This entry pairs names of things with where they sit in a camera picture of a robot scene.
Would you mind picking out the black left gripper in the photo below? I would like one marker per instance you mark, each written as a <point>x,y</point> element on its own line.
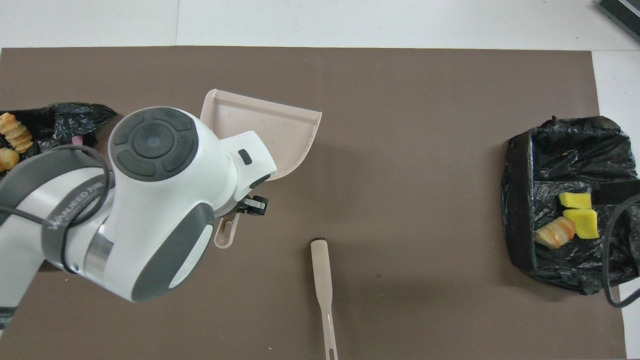
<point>252,205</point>

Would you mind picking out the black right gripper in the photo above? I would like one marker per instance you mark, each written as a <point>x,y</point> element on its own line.
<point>617,192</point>

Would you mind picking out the yellow sponge piece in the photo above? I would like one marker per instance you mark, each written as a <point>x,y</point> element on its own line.
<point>575,200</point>
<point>581,223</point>

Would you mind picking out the pale-sided toy croissant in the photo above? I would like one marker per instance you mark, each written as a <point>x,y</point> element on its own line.
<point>555,233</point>

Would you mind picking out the beige plastic dustpan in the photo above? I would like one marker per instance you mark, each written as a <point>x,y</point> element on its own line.
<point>275,130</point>

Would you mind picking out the striped toy croissant piece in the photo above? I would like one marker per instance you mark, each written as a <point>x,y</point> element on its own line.
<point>15,132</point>
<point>7,159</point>

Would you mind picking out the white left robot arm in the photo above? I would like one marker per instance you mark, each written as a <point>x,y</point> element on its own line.
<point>150,200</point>

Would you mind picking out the black plastic trash bag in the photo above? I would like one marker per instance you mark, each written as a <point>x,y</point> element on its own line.
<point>75,117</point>
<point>530,165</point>

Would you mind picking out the pink plastic bin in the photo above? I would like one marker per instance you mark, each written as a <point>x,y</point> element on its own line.
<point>76,141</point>

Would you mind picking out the brown table mat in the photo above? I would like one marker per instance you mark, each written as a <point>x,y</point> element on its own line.
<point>400,150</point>

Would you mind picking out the dark grey ribbed object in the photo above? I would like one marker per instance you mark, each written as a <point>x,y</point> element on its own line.
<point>622,12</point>

